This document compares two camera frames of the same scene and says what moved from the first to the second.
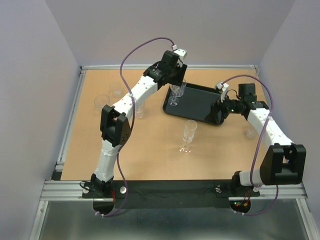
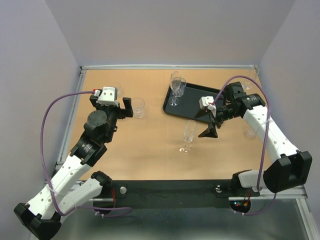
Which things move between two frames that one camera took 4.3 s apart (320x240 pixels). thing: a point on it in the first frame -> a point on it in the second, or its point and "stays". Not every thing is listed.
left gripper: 178,80 -> 123,112
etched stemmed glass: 188,136 stays
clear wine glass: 173,101 stays
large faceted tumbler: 140,106 stays
